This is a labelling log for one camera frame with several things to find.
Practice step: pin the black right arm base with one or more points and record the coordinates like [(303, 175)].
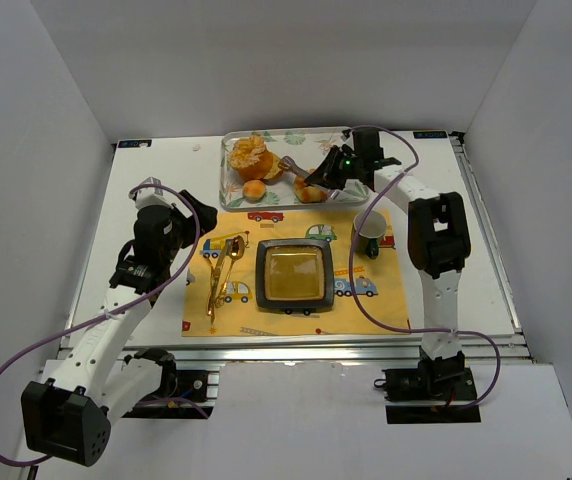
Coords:
[(411, 399)]

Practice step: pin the blue label sticker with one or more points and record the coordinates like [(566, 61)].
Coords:
[(134, 143), (430, 134)]

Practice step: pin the herb bread slice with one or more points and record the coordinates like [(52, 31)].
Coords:
[(275, 172)]

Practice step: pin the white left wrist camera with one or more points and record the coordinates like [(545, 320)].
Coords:
[(150, 196)]

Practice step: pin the tall sugared brioche bun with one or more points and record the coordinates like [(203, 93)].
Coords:
[(250, 158)]

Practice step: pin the blue label sticker left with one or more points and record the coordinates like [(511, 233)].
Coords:
[(134, 143)]

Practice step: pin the blue label sticker right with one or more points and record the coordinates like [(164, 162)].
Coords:
[(430, 134)]

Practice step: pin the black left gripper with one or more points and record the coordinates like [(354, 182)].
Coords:
[(196, 216)]

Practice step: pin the dark green mug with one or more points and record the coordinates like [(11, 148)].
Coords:
[(370, 230)]

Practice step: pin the twisted ring bread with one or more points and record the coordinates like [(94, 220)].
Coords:
[(307, 193)]

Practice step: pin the yellow vehicle print placemat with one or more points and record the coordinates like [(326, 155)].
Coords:
[(368, 293)]

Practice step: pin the black square ceramic plate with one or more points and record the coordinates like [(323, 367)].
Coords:
[(294, 275)]

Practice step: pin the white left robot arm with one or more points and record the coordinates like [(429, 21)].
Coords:
[(71, 414)]

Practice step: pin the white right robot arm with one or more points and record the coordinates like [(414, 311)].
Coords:
[(438, 240)]

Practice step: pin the gold spoon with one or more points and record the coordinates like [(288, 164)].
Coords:
[(233, 251)]

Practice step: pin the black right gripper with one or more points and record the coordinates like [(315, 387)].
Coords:
[(334, 167)]

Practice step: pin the small round bread roll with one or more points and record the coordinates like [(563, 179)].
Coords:
[(254, 190)]

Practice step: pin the gold knife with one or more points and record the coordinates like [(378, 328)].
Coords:
[(211, 309)]

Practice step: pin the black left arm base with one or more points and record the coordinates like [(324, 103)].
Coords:
[(182, 395)]

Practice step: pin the leaf patterned white tray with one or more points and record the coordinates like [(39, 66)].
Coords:
[(308, 147)]

